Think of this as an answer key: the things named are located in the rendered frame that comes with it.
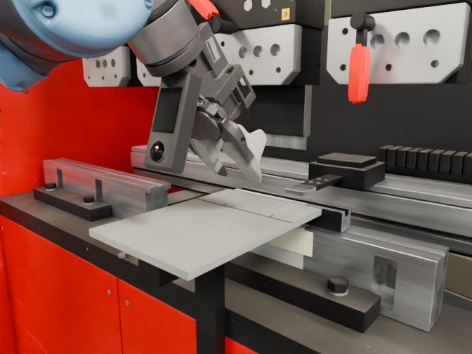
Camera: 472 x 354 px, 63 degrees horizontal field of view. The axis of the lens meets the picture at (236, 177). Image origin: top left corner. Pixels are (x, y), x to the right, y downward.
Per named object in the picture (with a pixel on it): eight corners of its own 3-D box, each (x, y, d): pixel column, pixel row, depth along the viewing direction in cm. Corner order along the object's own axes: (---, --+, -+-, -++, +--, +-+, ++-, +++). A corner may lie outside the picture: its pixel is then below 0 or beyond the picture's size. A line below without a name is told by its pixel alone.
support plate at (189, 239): (89, 236, 48) (88, 228, 48) (229, 194, 68) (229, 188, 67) (187, 282, 37) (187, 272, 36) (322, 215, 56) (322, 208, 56)
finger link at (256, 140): (289, 156, 54) (251, 107, 49) (270, 188, 51) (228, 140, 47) (274, 157, 56) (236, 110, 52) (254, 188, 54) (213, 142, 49)
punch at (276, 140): (249, 145, 64) (250, 85, 62) (257, 143, 65) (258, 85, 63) (302, 150, 57) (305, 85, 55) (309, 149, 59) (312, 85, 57)
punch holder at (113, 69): (84, 86, 87) (77, 8, 84) (117, 87, 94) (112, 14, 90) (122, 86, 78) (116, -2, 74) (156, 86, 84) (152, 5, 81)
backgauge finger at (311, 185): (264, 195, 69) (265, 167, 68) (331, 172, 88) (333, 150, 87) (325, 208, 61) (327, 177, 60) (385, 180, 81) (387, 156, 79)
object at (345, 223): (234, 206, 68) (234, 189, 67) (244, 202, 70) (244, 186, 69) (341, 232, 55) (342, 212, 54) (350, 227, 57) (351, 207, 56)
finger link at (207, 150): (241, 153, 60) (228, 110, 53) (222, 182, 58) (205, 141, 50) (225, 147, 61) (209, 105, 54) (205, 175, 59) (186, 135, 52)
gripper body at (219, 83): (260, 100, 51) (219, 17, 43) (226, 148, 47) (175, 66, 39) (217, 100, 55) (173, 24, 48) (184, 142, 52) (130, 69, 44)
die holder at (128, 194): (46, 192, 114) (42, 160, 112) (65, 187, 118) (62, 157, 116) (151, 230, 82) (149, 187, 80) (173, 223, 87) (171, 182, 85)
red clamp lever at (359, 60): (344, 103, 44) (349, 12, 42) (359, 102, 47) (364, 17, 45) (359, 104, 43) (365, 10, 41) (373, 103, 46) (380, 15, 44)
